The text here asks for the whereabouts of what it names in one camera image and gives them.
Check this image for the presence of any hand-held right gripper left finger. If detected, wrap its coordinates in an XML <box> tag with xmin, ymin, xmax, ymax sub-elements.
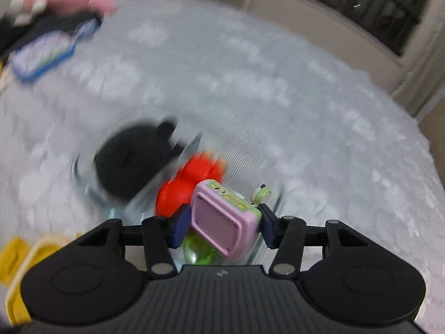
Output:
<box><xmin>75</xmin><ymin>205</ymin><xmax>192</xmax><ymax>279</ymax></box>

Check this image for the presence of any pink purple toy case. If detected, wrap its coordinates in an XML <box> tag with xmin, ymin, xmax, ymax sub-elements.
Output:
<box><xmin>191</xmin><ymin>179</ymin><xmax>262</xmax><ymax>261</ymax></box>

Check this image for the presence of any blue toy tablet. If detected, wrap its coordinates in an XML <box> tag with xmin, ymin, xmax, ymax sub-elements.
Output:
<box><xmin>10</xmin><ymin>31</ymin><xmax>76</xmax><ymax>83</ymax></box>

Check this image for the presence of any black cloth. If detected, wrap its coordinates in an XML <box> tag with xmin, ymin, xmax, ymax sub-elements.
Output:
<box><xmin>0</xmin><ymin>10</ymin><xmax>103</xmax><ymax>56</ymax></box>

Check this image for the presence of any clear glass container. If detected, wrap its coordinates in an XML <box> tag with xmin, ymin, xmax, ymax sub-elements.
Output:
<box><xmin>73</xmin><ymin>130</ymin><xmax>286</xmax><ymax>268</ymax></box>

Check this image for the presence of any red plastic bear toy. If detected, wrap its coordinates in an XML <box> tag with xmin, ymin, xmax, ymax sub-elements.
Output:
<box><xmin>155</xmin><ymin>153</ymin><xmax>226</xmax><ymax>220</ymax></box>

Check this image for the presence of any blue white face mask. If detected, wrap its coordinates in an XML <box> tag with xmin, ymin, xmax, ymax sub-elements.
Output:
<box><xmin>73</xmin><ymin>19</ymin><xmax>102</xmax><ymax>44</ymax></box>

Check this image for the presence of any green plastic toy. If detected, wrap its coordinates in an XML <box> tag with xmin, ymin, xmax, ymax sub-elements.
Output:
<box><xmin>182</xmin><ymin>233</ymin><xmax>223</xmax><ymax>266</ymax></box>

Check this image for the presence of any black plush toy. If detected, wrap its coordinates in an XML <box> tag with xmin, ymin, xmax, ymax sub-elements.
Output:
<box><xmin>94</xmin><ymin>120</ymin><xmax>183</xmax><ymax>200</ymax></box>

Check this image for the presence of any dark barred window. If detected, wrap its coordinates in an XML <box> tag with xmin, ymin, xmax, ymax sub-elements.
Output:
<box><xmin>276</xmin><ymin>0</ymin><xmax>445</xmax><ymax>56</ymax></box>

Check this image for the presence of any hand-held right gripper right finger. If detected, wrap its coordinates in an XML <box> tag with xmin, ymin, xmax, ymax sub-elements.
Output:
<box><xmin>258</xmin><ymin>203</ymin><xmax>372</xmax><ymax>279</ymax></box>

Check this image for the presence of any beige bed headboard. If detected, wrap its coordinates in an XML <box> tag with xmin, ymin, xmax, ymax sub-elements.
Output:
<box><xmin>419</xmin><ymin>111</ymin><xmax>445</xmax><ymax>169</ymax></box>

